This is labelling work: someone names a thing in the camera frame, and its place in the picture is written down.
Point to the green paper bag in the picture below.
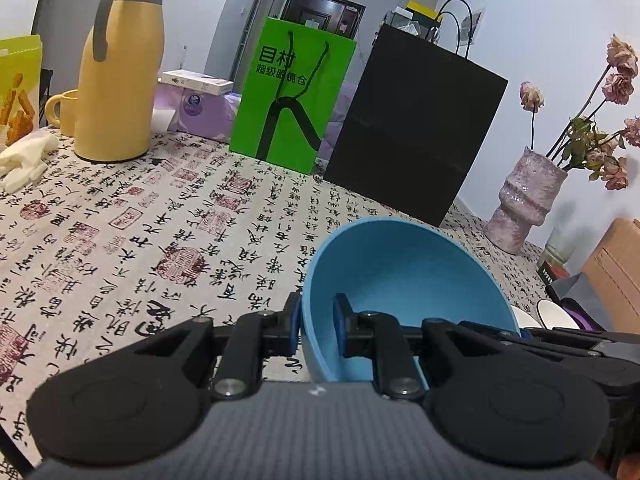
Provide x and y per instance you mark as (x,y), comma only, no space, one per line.
(295,85)

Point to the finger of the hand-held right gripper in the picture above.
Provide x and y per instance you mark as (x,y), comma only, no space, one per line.
(550,337)

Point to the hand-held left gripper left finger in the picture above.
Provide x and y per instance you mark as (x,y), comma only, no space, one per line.
(295,320)

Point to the lime green snack box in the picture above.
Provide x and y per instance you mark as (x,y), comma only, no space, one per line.
(17,90)

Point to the white bowl with black rim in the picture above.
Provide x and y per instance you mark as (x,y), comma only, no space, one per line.
(522,320)
(550,312)

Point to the grey refrigerator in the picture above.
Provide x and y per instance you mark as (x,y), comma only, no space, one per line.
(400,22)

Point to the dried pink roses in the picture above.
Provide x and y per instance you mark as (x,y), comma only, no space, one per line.
(595,145)

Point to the yellow mug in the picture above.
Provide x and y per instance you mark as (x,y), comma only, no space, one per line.
(62,112)

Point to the pink ceramic vase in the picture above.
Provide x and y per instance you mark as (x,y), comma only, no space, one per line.
(525,200)

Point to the purple grey pouch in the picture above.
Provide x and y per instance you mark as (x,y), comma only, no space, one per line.
(575,295)

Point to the yellow thermos jug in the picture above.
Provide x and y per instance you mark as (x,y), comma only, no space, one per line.
(120,95)

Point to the clear drinking glass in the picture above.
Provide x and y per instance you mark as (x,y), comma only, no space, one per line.
(556,247)

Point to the purple tissue pack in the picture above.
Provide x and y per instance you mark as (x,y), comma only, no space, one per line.
(205,115)

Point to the wall picture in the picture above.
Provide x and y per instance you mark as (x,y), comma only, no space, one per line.
(474,22)

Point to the flat white box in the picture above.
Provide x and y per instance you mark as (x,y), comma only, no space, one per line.
(197,81)

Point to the yellow black box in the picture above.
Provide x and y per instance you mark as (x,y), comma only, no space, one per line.
(425,10)

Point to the calligraphy printed tablecloth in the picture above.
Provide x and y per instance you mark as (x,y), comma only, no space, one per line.
(125,240)

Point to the grey interior door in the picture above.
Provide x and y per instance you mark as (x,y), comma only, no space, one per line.
(255,25)

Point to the black paper bag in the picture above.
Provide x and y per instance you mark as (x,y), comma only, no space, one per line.
(420,130)

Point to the blue bowl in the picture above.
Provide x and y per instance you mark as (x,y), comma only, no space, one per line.
(400,270)

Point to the tan leather case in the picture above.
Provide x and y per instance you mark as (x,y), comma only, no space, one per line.
(615,275)

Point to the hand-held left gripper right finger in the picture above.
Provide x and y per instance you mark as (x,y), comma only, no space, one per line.
(342,322)

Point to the dark entrance door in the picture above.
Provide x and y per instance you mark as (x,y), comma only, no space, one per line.
(320,10)

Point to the white rubber gloves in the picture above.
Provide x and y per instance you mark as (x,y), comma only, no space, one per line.
(25,160)

